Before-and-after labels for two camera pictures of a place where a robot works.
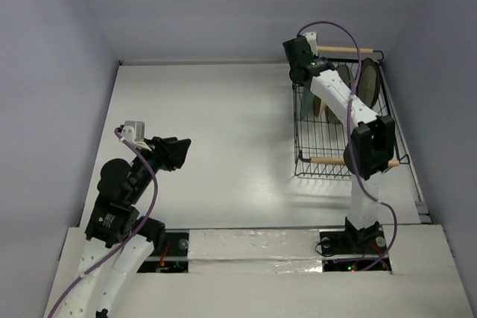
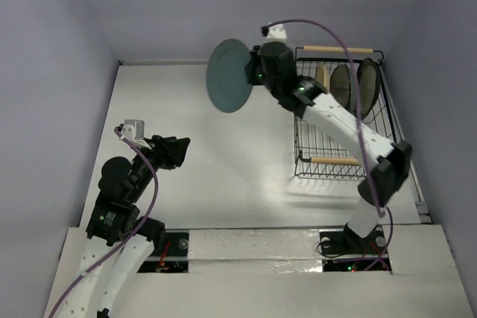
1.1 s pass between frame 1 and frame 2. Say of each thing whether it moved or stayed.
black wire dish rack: stayed
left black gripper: stayed
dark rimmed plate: stayed
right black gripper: moved
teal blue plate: moved
